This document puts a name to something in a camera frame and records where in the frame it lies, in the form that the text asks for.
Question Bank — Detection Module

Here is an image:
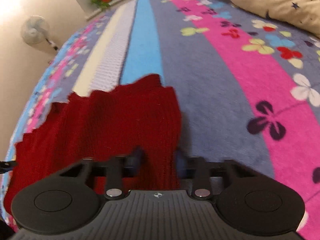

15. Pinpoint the red knit sweater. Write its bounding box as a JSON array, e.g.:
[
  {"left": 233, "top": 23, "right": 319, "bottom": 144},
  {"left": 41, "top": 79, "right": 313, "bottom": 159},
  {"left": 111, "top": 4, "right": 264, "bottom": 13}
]
[{"left": 3, "top": 74, "right": 182, "bottom": 211}]

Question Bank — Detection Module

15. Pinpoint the floral fleece bed blanket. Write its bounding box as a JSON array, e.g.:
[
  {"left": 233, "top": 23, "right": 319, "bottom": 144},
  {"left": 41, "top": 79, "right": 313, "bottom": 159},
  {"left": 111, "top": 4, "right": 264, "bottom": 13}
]
[{"left": 1, "top": 0, "right": 319, "bottom": 239}]

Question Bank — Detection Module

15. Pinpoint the white standing fan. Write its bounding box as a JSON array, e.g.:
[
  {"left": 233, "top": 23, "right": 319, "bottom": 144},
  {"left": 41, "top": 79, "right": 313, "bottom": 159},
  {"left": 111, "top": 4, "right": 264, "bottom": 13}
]
[{"left": 21, "top": 15, "right": 59, "bottom": 51}]

